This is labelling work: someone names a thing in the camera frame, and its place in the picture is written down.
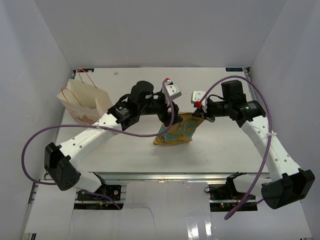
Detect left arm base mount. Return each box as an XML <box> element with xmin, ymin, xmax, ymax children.
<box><xmin>76</xmin><ymin>184</ymin><xmax>122</xmax><ymax>204</ymax></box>

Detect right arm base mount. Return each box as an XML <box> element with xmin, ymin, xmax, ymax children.
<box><xmin>204</xmin><ymin>172</ymin><xmax>247</xmax><ymax>213</ymax></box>

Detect blue table corner label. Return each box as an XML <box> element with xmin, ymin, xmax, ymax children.
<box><xmin>225</xmin><ymin>67</ymin><xmax>244</xmax><ymax>72</ymax></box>

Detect aluminium table rail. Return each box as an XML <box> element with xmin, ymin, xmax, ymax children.
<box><xmin>44</xmin><ymin>171</ymin><xmax>271</xmax><ymax>182</ymax></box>

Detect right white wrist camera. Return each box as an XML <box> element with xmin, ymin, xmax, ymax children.
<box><xmin>191</xmin><ymin>90</ymin><xmax>207</xmax><ymax>113</ymax></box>

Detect beige paper bag orange handles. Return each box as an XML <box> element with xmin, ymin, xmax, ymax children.
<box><xmin>57</xmin><ymin>68</ymin><xmax>113</xmax><ymax>125</ymax></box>

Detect kettle chips bag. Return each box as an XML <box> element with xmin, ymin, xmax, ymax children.
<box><xmin>153</xmin><ymin>112</ymin><xmax>204</xmax><ymax>146</ymax></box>

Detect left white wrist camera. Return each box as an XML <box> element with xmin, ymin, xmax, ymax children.
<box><xmin>161</xmin><ymin>78</ymin><xmax>182</xmax><ymax>105</ymax></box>

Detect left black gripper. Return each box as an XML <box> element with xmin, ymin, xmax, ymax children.
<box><xmin>138</xmin><ymin>93</ymin><xmax>183</xmax><ymax>127</ymax></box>

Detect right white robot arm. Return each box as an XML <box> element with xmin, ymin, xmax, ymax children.
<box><xmin>191</xmin><ymin>80</ymin><xmax>315</xmax><ymax>210</ymax></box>

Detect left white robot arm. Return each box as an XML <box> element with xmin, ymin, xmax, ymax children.
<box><xmin>44</xmin><ymin>78</ymin><xmax>182</xmax><ymax>200</ymax></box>

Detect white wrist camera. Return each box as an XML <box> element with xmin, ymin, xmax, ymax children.
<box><xmin>161</xmin><ymin>78</ymin><xmax>182</xmax><ymax>105</ymax></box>
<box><xmin>191</xmin><ymin>90</ymin><xmax>207</xmax><ymax>113</ymax></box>

